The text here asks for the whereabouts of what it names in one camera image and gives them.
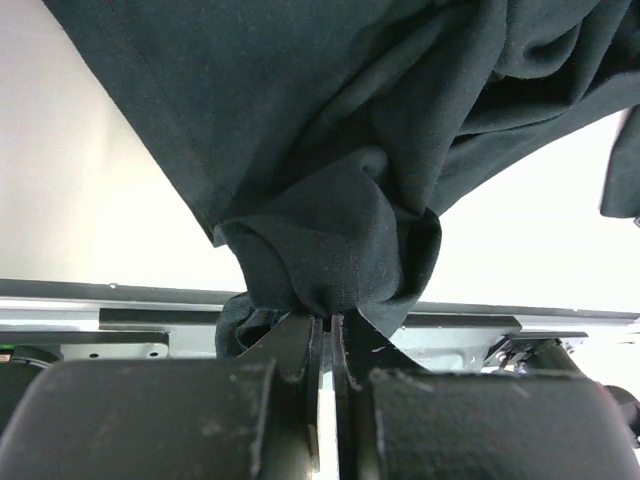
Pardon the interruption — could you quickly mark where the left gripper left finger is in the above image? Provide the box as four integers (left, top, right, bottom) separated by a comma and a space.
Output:
1, 315, 323, 479

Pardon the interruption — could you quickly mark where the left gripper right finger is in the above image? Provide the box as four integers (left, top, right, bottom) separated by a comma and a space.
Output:
331, 312, 639, 479

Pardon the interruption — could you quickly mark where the black t shirt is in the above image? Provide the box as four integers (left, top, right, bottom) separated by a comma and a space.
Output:
47, 1, 639, 358

